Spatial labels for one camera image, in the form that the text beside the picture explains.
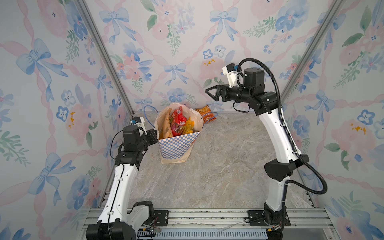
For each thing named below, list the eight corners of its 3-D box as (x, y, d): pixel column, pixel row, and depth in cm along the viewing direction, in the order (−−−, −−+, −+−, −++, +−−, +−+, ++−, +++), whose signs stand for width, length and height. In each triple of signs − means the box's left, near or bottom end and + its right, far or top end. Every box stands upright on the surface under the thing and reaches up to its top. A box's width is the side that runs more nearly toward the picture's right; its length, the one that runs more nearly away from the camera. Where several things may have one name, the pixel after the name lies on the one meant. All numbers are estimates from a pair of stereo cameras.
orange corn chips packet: (204, 124, 115) (204, 119, 112) (196, 113, 123) (196, 108, 119) (215, 120, 118) (215, 115, 114) (207, 109, 126) (207, 105, 122)
